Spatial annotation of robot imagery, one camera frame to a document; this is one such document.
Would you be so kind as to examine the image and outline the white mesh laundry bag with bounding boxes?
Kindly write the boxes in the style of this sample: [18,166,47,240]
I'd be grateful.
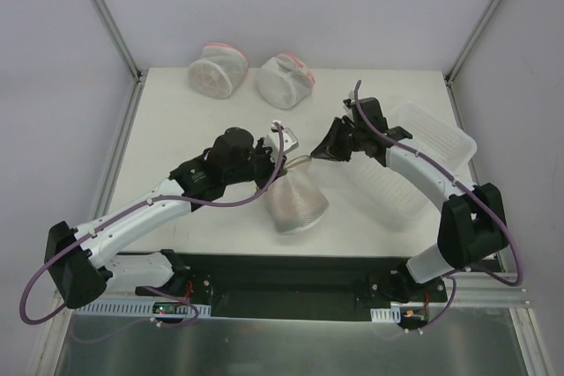
[263,155,330,235]

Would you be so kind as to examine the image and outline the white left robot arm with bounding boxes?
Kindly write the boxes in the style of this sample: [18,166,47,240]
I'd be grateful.
[44,122,299,309]

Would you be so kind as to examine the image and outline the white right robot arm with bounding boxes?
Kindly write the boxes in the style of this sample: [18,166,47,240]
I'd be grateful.
[311,98,509,301]

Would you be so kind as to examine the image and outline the right pink-trimmed mesh laundry bag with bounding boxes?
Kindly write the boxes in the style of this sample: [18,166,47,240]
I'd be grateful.
[256,53,315,110]

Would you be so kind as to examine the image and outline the pink-trimmed mesh laundry bag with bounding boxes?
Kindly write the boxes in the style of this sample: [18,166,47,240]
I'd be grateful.
[188,42,249,100]
[256,53,315,110]

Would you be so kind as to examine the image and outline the left pink-trimmed mesh laundry bag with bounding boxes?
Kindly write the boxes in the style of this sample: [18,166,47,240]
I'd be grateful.
[188,42,249,100]

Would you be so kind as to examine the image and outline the white perforated plastic basket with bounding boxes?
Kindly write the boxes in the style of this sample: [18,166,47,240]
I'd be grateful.
[345,100,477,230]

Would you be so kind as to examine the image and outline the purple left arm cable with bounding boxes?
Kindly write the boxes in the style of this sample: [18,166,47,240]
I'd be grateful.
[19,122,287,342]

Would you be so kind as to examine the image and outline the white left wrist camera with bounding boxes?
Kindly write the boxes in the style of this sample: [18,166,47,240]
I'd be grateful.
[264,120,300,160]

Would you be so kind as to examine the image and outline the right aluminium frame post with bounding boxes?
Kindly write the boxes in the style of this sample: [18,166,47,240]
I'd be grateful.
[443,0,534,85]

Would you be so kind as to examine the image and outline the aluminium frame post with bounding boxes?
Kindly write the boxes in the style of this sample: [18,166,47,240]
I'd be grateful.
[65,0,146,83]
[443,0,534,85]

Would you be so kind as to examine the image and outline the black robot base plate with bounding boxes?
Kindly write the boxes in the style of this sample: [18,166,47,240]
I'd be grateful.
[83,247,468,320]

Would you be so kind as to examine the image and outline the left aluminium frame post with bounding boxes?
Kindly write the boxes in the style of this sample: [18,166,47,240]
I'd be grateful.
[65,0,146,83]

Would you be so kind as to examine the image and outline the right white slotted cable duct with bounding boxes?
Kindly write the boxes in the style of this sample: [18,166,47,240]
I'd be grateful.
[370,306,401,324]

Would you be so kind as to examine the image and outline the white slotted cable duct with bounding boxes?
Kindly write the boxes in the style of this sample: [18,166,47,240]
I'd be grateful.
[75,299,195,319]
[370,306,401,324]

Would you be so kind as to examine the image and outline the aluminium front frame rail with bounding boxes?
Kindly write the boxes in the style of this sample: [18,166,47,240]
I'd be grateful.
[454,286,532,308]

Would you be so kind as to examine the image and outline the left white slotted cable duct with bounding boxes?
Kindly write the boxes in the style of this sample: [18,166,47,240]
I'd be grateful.
[75,299,195,319]

